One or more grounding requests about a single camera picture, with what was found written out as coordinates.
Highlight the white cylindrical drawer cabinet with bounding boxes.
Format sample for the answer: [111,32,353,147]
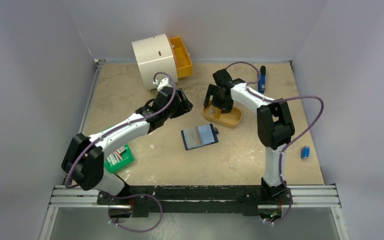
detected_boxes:
[132,33,178,91]

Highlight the blue and black stapler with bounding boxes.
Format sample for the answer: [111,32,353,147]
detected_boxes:
[257,65,267,94]

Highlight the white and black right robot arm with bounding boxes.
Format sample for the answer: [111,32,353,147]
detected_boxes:
[203,69,295,204]

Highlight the blue leather card holder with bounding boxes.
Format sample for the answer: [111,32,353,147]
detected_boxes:
[180,123,219,151]

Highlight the aluminium frame rail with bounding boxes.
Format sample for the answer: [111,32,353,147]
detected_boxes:
[51,64,340,216]

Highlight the orange oval tray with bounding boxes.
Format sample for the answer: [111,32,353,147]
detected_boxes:
[202,101,243,128]

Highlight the green plastic bin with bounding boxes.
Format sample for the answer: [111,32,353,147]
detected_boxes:
[104,144,135,174]

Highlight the card inside orange tray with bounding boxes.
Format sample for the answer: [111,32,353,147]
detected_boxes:
[208,106,221,119]

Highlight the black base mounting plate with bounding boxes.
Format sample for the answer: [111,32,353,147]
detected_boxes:
[97,184,292,218]

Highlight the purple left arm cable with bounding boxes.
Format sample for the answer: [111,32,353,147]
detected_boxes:
[64,72,177,233]

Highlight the small blue box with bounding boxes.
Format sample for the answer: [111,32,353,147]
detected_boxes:
[300,146,310,160]

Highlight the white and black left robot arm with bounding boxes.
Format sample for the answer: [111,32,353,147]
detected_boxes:
[61,86,193,205]

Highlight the cards in green bin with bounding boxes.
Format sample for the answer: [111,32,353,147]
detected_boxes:
[107,146,126,166]

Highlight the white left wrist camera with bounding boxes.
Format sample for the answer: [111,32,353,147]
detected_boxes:
[153,77,173,92]

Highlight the yellow open drawer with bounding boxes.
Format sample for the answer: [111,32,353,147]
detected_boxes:
[169,36,193,79]

